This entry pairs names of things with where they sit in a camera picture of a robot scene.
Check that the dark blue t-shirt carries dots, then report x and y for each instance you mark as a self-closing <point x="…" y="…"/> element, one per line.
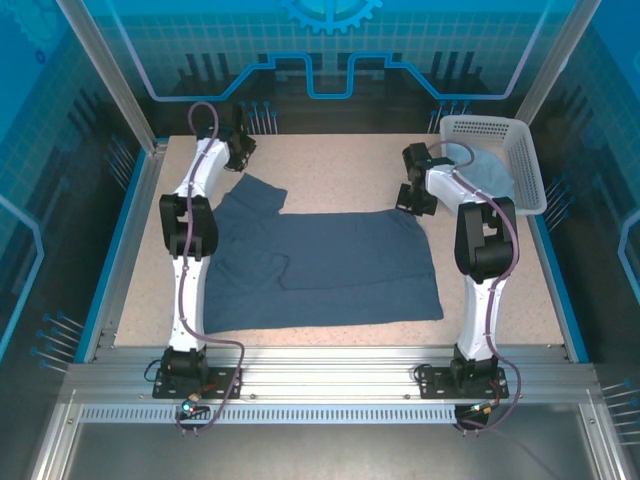
<point x="350" y="260"/>

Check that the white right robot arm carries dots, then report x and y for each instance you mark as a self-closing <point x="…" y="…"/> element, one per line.
<point x="480" y="315"/>

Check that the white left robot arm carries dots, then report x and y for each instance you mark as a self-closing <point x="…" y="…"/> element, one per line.
<point x="187" y="300"/>

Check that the light blue t-shirt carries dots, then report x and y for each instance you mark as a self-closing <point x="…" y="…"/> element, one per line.
<point x="492" y="172"/>

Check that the white perforated plastic basket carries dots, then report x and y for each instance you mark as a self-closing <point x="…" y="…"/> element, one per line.
<point x="530" y="165"/>

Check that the connector with green light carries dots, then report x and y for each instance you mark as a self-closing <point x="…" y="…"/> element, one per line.
<point x="482" y="407"/>
<point x="191" y="402"/>

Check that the aluminium frame post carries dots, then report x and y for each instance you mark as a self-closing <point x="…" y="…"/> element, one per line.
<point x="555" y="65"/>
<point x="107" y="75"/>

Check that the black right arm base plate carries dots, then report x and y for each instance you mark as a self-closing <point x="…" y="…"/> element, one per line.
<point x="435" y="385"/>

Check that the aluminium mounting rail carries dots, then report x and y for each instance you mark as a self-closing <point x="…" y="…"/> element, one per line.
<point x="325" y="372"/>

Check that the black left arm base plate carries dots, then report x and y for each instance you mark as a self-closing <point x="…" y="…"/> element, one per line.
<point x="225" y="387"/>

